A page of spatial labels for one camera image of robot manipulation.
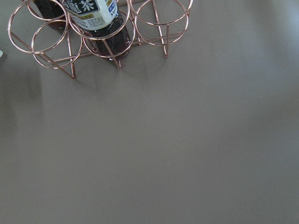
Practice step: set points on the tea bottle in rack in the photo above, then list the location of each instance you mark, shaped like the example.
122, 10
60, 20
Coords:
99, 18

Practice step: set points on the copper wire bottle rack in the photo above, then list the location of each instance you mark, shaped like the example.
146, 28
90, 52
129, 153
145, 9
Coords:
80, 45

